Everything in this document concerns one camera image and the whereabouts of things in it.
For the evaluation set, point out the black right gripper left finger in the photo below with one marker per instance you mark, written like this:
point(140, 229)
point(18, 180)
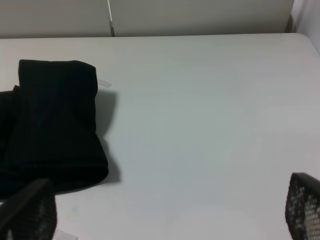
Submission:
point(30, 214)

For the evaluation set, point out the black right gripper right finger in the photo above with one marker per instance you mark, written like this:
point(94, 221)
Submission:
point(302, 208)

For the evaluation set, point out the black short sleeve t-shirt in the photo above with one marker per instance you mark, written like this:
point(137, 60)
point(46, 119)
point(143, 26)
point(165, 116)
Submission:
point(48, 128)

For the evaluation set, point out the clear tape marker near right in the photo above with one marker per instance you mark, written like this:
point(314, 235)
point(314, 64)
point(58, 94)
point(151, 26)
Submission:
point(61, 235)

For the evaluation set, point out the clear tape marker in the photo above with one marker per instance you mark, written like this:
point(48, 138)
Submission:
point(61, 235)
point(104, 83)

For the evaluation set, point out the clear tape marker far right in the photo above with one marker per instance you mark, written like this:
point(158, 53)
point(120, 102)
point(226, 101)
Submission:
point(104, 83)

